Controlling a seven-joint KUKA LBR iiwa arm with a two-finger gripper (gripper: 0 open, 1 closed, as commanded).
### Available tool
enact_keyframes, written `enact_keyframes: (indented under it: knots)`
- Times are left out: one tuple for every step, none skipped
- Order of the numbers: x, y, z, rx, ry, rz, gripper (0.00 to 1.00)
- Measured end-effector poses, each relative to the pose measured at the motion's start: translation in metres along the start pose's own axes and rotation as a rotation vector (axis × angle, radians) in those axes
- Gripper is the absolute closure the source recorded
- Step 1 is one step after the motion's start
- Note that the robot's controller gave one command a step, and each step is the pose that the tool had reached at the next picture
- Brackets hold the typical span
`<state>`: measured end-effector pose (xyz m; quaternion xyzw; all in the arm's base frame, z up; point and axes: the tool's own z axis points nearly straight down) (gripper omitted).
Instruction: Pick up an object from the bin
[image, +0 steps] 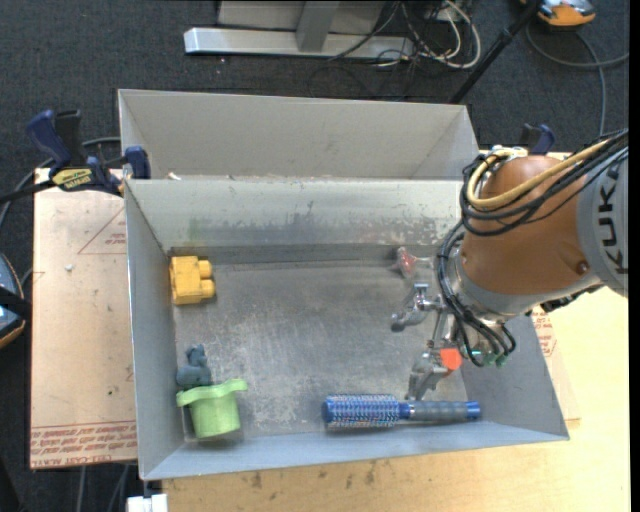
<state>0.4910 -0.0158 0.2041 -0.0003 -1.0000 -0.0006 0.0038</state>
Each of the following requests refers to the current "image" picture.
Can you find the blue and grey hairbrush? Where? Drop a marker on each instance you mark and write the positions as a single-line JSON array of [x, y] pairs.
[[370, 411]]

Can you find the grey toy animal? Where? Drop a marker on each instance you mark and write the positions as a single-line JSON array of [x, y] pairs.
[[194, 370]]

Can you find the green plastic cup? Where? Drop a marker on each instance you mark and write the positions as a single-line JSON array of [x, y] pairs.
[[215, 412]]

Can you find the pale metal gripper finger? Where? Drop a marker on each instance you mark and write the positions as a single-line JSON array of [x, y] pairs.
[[417, 304], [425, 372]]

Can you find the brown cardboard board red print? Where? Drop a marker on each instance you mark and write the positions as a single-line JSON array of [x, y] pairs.
[[80, 325]]

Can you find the small orange block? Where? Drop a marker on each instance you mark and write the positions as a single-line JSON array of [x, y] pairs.
[[451, 358]]

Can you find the yellow toy block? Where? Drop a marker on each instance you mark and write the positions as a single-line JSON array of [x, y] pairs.
[[189, 281]]

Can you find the grey metal bin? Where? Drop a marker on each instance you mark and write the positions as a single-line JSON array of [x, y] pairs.
[[310, 325]]

